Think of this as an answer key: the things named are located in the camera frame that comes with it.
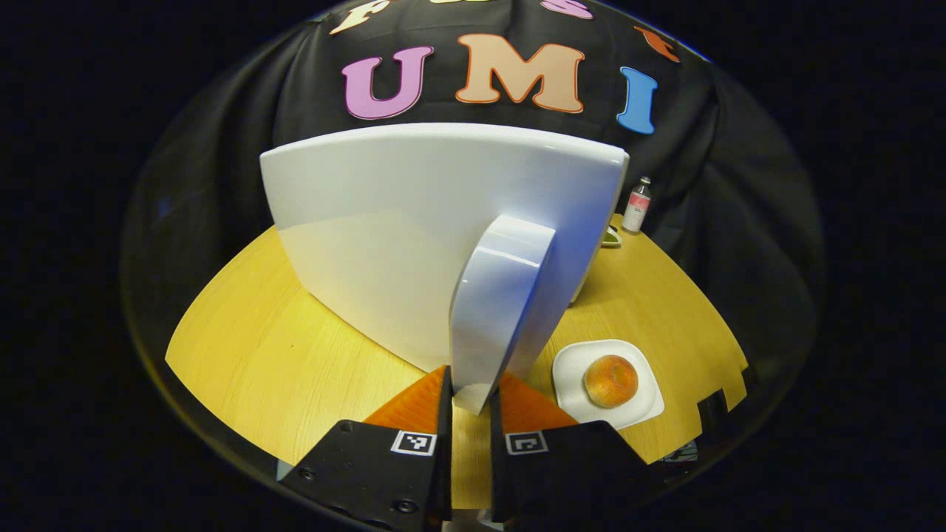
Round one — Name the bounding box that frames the white microwave oven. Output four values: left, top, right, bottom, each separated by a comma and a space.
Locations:
260, 122, 630, 416

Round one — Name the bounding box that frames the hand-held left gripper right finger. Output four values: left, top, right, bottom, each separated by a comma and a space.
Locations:
489, 373, 651, 525

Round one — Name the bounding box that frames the white square plate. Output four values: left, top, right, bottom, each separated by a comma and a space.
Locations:
552, 339, 665, 431

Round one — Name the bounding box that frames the brown sugared donut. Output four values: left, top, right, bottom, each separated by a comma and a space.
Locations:
584, 355, 639, 409

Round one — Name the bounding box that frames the small pink label bottle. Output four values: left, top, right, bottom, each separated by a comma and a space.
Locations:
622, 176, 653, 235

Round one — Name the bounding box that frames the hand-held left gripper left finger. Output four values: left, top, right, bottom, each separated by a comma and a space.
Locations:
279, 366, 453, 532

